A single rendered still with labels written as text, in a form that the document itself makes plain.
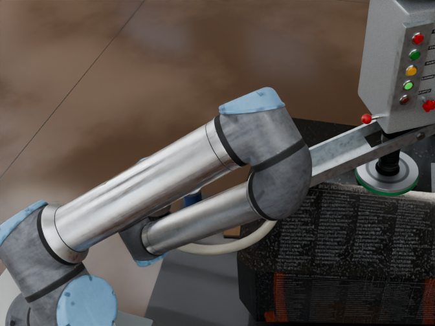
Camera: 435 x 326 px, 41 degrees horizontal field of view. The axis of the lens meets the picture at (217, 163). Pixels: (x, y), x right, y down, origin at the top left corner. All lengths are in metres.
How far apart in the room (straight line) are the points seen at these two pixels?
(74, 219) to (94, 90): 2.85
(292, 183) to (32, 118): 3.02
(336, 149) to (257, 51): 2.33
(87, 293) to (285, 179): 0.53
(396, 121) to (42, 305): 1.12
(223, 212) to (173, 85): 2.79
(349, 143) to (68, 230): 1.09
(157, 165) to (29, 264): 0.38
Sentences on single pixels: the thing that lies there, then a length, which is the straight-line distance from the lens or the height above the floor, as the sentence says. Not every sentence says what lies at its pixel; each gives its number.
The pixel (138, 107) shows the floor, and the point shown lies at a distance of 3.87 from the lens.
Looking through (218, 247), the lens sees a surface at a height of 0.96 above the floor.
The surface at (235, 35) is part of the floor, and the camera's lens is 4.47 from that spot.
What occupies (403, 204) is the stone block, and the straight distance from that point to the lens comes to 2.13.
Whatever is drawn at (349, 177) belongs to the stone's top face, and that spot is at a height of 0.85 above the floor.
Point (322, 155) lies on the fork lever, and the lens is 2.04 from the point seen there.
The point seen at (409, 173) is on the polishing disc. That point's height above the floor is 0.88.
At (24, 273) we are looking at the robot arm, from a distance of 1.38.
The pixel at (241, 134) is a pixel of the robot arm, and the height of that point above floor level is 1.63.
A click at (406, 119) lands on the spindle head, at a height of 1.20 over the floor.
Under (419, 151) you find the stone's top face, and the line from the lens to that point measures 2.28.
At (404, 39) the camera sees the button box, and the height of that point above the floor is 1.51.
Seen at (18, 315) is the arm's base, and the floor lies 1.15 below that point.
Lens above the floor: 2.37
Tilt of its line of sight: 44 degrees down
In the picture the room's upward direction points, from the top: 5 degrees counter-clockwise
